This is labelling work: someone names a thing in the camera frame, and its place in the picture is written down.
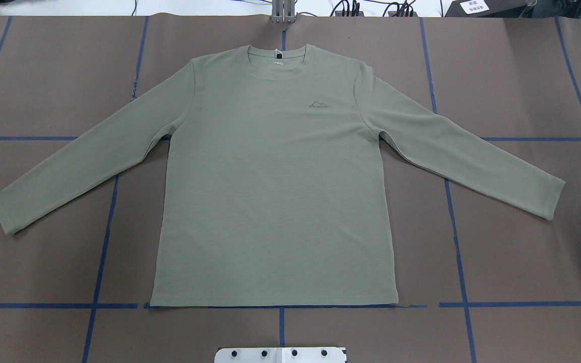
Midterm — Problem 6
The sage green long-sleeve shirt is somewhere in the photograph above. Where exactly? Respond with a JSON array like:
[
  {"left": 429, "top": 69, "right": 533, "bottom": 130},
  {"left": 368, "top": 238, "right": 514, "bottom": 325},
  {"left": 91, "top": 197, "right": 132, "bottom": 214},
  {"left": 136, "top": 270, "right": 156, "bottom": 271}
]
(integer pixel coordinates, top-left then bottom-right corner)
[{"left": 0, "top": 44, "right": 565, "bottom": 307}]

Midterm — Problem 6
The dark box with label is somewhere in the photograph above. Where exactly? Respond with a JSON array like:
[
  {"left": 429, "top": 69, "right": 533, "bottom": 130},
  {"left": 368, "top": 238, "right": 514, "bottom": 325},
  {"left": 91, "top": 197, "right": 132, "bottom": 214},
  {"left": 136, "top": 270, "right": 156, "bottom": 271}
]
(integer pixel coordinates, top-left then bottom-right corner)
[{"left": 443, "top": 1, "right": 543, "bottom": 18}]

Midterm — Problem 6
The black cable bundle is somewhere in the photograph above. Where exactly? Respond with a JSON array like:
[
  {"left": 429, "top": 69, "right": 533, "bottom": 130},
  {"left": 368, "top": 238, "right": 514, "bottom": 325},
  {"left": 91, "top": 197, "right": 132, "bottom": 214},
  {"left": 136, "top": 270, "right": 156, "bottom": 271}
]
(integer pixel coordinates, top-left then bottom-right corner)
[{"left": 331, "top": 0, "right": 417, "bottom": 17}]

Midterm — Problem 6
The aluminium extrusion post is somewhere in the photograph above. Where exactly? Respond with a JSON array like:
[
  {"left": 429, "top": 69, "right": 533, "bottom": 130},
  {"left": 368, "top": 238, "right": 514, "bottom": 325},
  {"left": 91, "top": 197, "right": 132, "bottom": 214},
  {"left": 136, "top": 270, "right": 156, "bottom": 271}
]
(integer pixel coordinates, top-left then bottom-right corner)
[{"left": 270, "top": 0, "right": 297, "bottom": 24}]

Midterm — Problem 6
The white metal bracket plate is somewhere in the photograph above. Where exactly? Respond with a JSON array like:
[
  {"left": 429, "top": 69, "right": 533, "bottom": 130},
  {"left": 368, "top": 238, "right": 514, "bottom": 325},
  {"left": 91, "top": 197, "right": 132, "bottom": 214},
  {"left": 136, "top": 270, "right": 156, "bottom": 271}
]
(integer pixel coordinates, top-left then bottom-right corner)
[{"left": 214, "top": 346, "right": 348, "bottom": 362}]

